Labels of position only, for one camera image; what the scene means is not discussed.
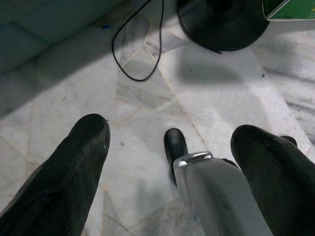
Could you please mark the silver robot leg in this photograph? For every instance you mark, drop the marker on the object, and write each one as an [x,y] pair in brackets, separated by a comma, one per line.
[216,194]

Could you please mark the black round stand base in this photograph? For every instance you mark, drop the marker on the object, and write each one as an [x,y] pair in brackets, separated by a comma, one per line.
[221,27]

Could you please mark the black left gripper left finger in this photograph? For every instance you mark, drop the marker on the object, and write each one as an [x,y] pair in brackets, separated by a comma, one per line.
[59,179]

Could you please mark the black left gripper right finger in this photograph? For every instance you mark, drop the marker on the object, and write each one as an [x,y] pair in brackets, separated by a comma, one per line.
[278,182]

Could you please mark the green and white cardboard box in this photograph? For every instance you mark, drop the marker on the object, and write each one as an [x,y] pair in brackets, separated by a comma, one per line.
[292,9]

